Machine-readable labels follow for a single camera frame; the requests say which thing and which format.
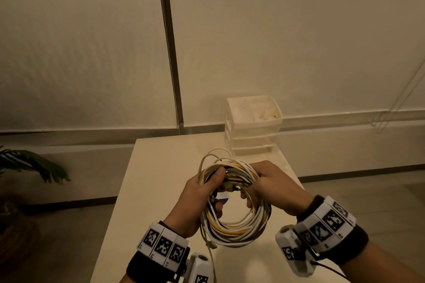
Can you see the green potted plant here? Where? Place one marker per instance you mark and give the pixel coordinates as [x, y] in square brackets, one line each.
[30, 161]

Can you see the clear blind wand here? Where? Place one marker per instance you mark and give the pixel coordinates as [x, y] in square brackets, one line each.
[398, 100]

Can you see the black wristband with marker tags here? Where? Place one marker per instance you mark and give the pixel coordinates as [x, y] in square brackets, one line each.
[332, 226]
[156, 256]

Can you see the person's right hand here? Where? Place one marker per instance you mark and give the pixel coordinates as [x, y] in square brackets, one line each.
[282, 190]

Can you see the person's left forearm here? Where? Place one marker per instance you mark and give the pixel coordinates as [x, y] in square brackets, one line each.
[125, 278]

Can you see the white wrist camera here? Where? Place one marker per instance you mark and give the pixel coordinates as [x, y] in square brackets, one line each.
[201, 269]
[292, 249]

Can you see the white plastic drawer organizer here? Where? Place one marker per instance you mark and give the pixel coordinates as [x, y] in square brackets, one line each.
[252, 127]

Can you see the person's right forearm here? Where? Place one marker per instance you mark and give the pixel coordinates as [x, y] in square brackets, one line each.
[385, 266]

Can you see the person's right fingers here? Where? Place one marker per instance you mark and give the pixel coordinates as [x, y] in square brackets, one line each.
[255, 167]

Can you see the person's left hand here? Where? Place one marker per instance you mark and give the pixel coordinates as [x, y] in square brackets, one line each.
[187, 203]

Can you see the person's left thumb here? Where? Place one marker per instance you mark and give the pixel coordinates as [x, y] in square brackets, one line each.
[216, 177]

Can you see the small purple tag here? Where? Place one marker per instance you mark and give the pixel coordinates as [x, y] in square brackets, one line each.
[223, 200]

